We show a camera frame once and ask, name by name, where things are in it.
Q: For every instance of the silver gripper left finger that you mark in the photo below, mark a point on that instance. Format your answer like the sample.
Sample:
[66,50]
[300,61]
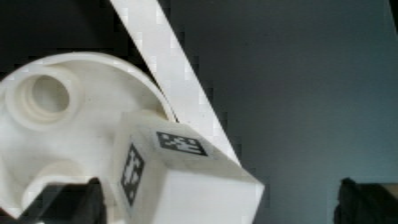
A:
[67,204]

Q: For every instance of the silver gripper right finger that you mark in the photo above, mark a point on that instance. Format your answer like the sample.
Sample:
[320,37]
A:
[366,203]

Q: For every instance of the white stool leg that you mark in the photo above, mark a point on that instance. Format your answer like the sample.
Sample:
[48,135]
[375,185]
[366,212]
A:
[178,183]

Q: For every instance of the white U-shaped fence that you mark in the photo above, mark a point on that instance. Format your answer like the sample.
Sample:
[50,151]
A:
[149,30]

